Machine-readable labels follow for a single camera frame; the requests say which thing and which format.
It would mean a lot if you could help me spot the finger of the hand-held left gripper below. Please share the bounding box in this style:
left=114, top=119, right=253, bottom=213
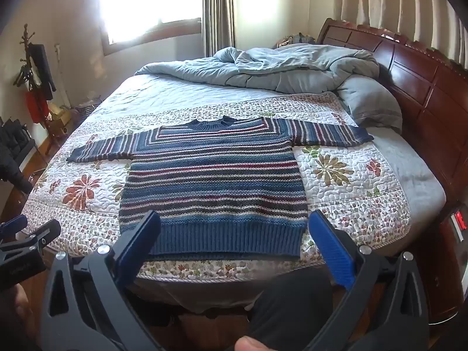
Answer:
left=0, top=214, right=29, bottom=244
left=0, top=219, right=61, bottom=261

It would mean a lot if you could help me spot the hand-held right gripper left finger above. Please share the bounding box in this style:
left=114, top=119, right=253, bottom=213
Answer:
left=39, top=210, right=165, bottom=351

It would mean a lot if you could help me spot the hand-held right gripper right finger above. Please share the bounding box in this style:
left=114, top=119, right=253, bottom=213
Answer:
left=308, top=209, right=430, bottom=351

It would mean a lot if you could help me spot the striped knit sweater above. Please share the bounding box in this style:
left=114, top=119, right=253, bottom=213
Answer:
left=66, top=115, right=374, bottom=260

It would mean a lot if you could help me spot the pile of clothes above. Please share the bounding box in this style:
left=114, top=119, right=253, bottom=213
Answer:
left=276, top=34, right=317, bottom=49

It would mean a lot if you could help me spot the person's left hand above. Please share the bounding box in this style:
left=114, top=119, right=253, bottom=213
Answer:
left=0, top=286, right=34, bottom=337

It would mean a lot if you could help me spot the person's right hand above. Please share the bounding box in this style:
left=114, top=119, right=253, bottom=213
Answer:
left=235, top=337, right=264, bottom=351

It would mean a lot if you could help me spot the floral quilted bedspread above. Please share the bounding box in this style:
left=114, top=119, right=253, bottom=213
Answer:
left=22, top=73, right=412, bottom=282

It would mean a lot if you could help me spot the grey bed sheet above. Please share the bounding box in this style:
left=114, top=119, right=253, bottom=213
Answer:
left=366, top=126, right=447, bottom=220

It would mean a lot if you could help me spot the wooden bedside table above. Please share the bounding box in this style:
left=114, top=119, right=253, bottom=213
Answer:
left=431, top=201, right=468, bottom=326

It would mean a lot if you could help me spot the red bag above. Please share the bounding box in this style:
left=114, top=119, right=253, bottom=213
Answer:
left=25, top=91, right=50, bottom=124

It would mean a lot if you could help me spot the red device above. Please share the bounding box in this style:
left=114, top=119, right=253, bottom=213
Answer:
left=450, top=210, right=468, bottom=232

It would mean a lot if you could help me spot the woven basket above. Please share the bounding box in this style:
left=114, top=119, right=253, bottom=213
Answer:
left=73, top=97, right=101, bottom=121

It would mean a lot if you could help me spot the grey-blue pillow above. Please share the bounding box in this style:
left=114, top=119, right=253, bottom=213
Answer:
left=336, top=75, right=403, bottom=134

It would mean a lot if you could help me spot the black jacket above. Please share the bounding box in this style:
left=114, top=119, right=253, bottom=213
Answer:
left=28, top=43, right=57, bottom=92

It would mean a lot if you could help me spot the wooden coat rack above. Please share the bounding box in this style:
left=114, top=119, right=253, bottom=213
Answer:
left=14, top=24, right=55, bottom=154

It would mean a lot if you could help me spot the light blue duvet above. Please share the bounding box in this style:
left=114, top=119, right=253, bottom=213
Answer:
left=135, top=43, right=381, bottom=94

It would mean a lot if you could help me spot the wooden framed window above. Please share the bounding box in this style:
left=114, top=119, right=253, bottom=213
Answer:
left=99, top=0, right=203, bottom=56

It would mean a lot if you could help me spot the striped beige curtain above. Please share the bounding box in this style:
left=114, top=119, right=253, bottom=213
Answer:
left=202, top=0, right=236, bottom=57

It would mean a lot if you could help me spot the cream pleated curtain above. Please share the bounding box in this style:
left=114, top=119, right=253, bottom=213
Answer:
left=334, top=0, right=468, bottom=63

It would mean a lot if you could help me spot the wooden bed frame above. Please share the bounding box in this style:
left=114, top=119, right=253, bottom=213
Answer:
left=316, top=18, right=468, bottom=205

